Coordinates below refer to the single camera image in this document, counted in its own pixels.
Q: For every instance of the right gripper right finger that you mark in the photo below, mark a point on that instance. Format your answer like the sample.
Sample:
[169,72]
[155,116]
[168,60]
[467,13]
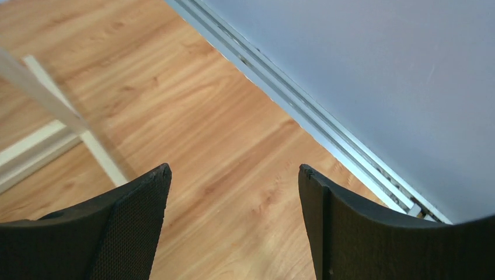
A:
[352,237]

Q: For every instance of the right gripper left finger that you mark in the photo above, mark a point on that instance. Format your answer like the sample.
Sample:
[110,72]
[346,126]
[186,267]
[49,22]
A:
[111,236]

